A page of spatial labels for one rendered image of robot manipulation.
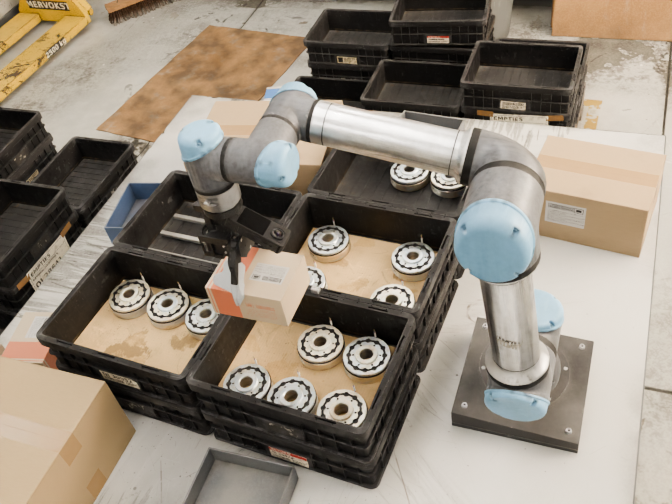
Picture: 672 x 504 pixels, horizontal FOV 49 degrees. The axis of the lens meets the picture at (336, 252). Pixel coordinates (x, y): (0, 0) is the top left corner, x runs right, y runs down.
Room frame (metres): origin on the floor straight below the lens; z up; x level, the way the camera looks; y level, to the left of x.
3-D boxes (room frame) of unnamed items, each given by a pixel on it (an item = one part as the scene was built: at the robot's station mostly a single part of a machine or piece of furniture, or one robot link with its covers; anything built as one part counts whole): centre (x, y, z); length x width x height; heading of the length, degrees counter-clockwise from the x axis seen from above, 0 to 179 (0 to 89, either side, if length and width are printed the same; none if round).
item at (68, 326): (1.16, 0.45, 0.87); 0.40 x 0.30 x 0.11; 59
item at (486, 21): (2.87, -0.64, 0.37); 0.42 x 0.34 x 0.46; 62
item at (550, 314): (0.91, -0.35, 0.91); 0.13 x 0.12 x 0.14; 153
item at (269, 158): (0.99, 0.08, 1.40); 0.11 x 0.11 x 0.08; 63
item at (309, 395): (0.89, 0.15, 0.86); 0.10 x 0.10 x 0.01
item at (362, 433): (0.96, 0.11, 0.92); 0.40 x 0.30 x 0.02; 59
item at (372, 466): (0.96, 0.11, 0.76); 0.40 x 0.30 x 0.12; 59
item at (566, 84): (2.32, -0.81, 0.37); 0.40 x 0.30 x 0.45; 62
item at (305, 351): (1.02, 0.07, 0.86); 0.10 x 0.10 x 0.01
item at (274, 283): (1.01, 0.16, 1.08); 0.16 x 0.12 x 0.07; 62
